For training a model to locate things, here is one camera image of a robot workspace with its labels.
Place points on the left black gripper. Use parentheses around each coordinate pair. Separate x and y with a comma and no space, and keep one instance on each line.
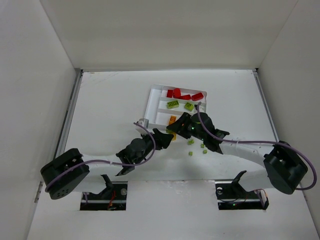
(156,139)

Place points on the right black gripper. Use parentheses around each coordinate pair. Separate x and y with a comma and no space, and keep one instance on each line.
(184,126)

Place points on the long yellow lego brick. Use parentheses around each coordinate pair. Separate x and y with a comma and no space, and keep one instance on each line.
(174,137)

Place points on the long green lego brick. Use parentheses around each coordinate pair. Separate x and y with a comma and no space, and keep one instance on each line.
(172,104)

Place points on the long red lego brick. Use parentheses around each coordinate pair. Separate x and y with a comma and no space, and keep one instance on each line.
(198,96)

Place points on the red yellow green lego cluster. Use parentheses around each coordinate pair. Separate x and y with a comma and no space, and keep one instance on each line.
(176,93)

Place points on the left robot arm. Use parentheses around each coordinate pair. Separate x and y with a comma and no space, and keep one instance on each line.
(64,173)

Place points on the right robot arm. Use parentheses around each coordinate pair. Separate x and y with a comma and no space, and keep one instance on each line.
(282,168)

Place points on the white divided sorting tray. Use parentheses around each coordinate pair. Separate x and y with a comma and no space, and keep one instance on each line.
(156,110)

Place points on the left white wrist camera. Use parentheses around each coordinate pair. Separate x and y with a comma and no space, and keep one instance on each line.
(141,125)

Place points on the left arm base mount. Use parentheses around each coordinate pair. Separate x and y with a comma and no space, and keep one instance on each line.
(113,197)

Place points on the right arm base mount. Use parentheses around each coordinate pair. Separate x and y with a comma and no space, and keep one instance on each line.
(232,196)

